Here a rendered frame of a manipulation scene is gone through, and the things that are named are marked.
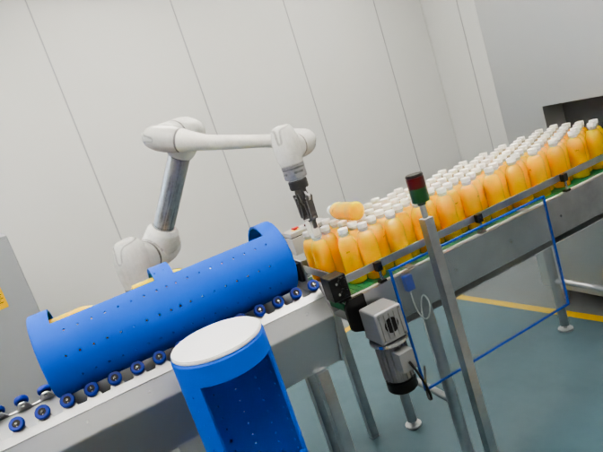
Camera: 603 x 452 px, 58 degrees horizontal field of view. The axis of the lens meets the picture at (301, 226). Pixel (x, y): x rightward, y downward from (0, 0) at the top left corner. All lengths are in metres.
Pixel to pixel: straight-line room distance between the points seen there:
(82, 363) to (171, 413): 0.35
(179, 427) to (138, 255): 0.86
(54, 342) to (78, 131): 3.12
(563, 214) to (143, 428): 1.90
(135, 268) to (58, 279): 2.24
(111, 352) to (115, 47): 3.52
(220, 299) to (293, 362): 0.39
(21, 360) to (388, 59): 4.75
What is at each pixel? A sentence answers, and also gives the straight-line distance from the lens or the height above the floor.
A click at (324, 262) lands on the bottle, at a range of 2.12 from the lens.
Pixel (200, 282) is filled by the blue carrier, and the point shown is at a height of 1.15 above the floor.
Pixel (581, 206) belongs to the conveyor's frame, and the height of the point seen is 0.81.
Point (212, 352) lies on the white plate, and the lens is 1.53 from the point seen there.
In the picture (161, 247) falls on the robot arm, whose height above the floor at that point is 1.18.
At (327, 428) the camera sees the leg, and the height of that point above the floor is 0.32.
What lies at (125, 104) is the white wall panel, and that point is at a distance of 4.89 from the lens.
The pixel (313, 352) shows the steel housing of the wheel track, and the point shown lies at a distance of 2.08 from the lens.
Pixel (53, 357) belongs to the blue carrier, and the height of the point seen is 1.12.
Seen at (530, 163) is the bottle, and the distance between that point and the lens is 2.58.
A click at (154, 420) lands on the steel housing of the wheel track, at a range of 1.95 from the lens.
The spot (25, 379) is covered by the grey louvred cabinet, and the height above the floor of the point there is 0.65.
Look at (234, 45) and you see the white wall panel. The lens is 5.38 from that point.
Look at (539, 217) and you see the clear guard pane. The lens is 2.43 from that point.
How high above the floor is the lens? 1.57
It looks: 11 degrees down
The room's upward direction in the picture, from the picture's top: 18 degrees counter-clockwise
